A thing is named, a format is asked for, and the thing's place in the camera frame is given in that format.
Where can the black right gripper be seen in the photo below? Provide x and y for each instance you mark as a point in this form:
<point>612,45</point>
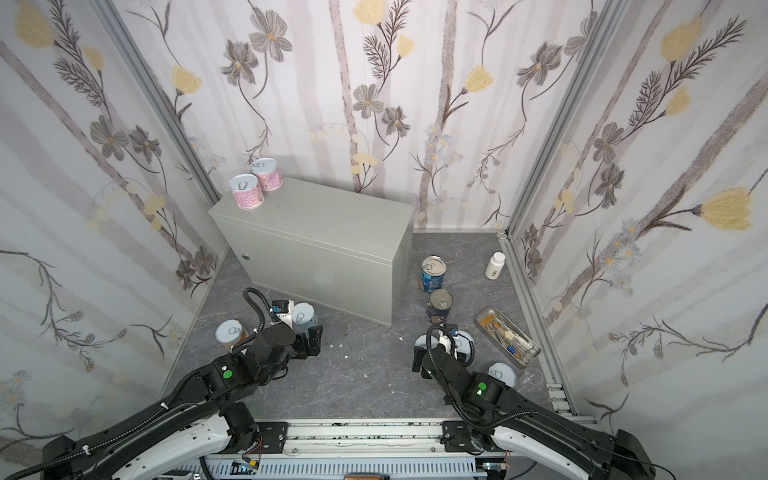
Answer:
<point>420,359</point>

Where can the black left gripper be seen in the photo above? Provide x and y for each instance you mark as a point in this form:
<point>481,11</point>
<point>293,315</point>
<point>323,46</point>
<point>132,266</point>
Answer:
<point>309,341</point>

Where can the yellow can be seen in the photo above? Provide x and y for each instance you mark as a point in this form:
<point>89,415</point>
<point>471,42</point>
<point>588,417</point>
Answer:
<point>423,344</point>

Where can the pink can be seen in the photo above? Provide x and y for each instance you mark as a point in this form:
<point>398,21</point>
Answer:
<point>247,191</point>
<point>267,172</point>

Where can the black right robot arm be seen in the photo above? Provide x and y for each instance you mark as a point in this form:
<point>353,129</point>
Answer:
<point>497,417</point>

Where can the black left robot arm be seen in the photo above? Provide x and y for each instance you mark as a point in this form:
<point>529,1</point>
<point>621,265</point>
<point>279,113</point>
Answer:
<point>203,414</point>

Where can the grey metal cabinet counter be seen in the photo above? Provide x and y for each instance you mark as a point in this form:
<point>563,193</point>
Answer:
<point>329,246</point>

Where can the teal can near cabinet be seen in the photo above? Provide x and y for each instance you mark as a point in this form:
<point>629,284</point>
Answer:
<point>303,317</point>

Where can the light blue can right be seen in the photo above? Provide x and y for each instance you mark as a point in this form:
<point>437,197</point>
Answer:
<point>464,347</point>

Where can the dark blue can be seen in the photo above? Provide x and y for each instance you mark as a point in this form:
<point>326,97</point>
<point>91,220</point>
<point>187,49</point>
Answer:
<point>439,305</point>

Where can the light can far right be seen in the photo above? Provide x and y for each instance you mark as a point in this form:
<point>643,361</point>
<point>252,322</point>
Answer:
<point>503,372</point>

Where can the orange can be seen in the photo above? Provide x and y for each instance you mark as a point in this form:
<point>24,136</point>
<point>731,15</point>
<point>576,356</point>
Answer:
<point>230,332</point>

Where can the blue can silver lid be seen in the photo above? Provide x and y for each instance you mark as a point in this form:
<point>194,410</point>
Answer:
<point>433,269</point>

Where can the white plastic bottle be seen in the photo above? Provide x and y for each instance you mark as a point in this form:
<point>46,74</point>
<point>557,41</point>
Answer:
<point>495,265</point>

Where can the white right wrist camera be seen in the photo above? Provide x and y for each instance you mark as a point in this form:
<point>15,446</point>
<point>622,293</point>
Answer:
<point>447,341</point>

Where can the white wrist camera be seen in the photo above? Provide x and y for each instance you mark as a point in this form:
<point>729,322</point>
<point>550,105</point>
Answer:
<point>283,310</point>
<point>447,341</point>

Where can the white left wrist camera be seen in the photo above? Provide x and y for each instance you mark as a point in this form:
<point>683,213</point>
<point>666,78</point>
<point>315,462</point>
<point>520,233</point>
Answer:
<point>283,310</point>

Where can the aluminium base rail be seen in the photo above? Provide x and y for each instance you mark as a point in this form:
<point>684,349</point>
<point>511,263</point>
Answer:
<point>354,449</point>

